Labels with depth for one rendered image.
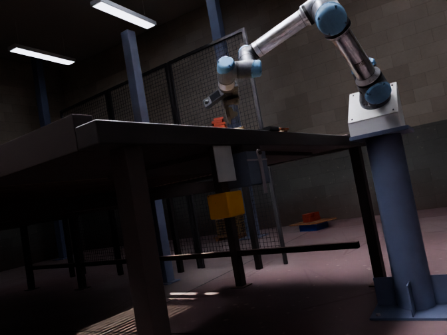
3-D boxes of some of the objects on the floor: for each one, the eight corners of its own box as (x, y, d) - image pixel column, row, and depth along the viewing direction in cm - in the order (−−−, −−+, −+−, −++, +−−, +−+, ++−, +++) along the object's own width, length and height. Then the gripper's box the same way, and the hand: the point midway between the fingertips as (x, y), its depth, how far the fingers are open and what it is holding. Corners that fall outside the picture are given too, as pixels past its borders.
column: (461, 294, 207) (426, 126, 214) (461, 320, 174) (420, 120, 181) (382, 296, 226) (352, 141, 232) (369, 320, 193) (334, 139, 199)
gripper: (244, 98, 185) (243, 124, 202) (229, 68, 194) (230, 95, 212) (226, 103, 184) (227, 129, 201) (212, 72, 193) (214, 100, 210)
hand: (223, 113), depth 206 cm, fingers open, 14 cm apart
